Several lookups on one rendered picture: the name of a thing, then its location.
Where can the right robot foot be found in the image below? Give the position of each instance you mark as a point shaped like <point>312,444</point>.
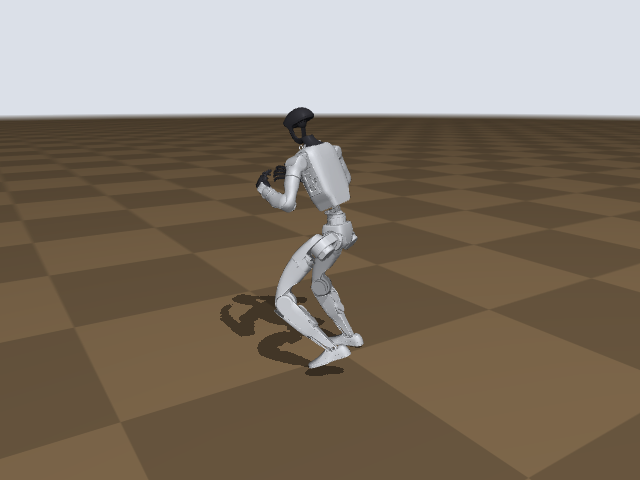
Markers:
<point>354,340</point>

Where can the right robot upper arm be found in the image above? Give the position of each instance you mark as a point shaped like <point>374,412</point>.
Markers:
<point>339,152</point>

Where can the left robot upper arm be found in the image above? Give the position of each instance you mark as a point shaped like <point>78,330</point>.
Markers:
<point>295,165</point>

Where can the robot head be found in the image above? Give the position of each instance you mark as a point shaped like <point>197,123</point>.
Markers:
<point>299,118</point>

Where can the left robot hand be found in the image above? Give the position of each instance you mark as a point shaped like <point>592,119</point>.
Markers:
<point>263,178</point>

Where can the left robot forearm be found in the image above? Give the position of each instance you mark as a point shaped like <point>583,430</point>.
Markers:
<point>276,199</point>

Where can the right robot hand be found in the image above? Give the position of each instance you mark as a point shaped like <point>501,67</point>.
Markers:
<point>280,175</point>

